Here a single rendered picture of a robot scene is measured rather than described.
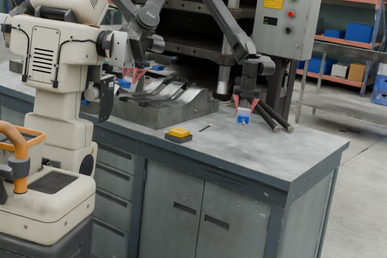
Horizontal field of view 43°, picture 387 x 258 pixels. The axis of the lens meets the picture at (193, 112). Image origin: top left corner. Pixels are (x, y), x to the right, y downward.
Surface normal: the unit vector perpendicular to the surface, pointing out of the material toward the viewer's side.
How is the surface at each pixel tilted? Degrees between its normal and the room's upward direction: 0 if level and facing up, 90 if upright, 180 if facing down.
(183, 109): 90
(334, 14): 90
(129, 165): 90
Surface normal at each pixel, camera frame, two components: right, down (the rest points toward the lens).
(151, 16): 0.45, -0.43
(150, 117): -0.55, 0.15
